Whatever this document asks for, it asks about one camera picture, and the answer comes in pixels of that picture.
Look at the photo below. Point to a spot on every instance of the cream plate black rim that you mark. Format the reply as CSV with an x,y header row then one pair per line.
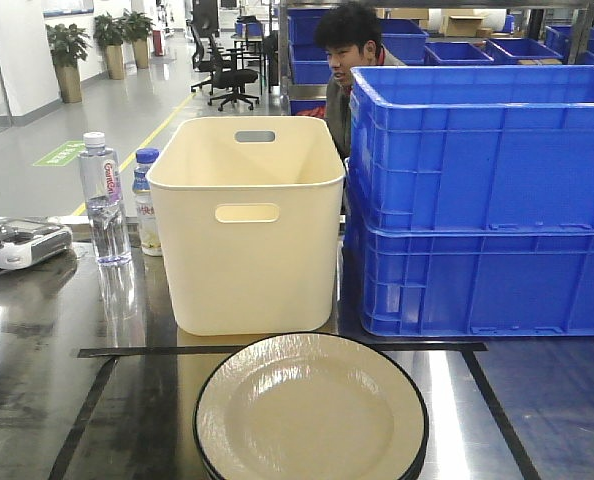
x,y
311,406

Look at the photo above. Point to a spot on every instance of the blue crate on shelf left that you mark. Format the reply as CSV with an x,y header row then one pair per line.
x,y
308,61

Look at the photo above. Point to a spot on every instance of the blue crate on shelf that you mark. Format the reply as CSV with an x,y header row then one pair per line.
x,y
404,39
308,61

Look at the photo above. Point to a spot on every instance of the blue crate on shelf middle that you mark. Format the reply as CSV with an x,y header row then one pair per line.
x,y
404,39

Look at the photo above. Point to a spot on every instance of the cream plastic bin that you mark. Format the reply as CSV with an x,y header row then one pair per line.
x,y
248,216

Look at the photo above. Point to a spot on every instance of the milk bottle blue cap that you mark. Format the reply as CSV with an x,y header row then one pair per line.
x,y
147,224

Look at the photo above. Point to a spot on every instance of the black office chair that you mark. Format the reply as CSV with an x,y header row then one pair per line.
x,y
227,76

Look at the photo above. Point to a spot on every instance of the clear water bottle white cap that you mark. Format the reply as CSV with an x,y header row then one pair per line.
x,y
101,185

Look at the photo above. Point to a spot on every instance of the person in grey jacket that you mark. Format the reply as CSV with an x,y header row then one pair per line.
x,y
351,36

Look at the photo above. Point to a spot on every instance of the large blue crate top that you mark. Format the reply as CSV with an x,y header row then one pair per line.
x,y
473,147

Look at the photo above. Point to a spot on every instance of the large blue crate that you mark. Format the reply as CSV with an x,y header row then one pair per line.
x,y
470,283
473,147

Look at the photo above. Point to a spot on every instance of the potted plant gold pot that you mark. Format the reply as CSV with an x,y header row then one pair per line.
x,y
109,36
68,45
138,27

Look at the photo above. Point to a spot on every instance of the large blue crate bottom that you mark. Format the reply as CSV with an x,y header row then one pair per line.
x,y
470,283

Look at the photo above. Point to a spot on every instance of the white remote controller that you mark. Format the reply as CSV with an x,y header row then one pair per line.
x,y
25,242

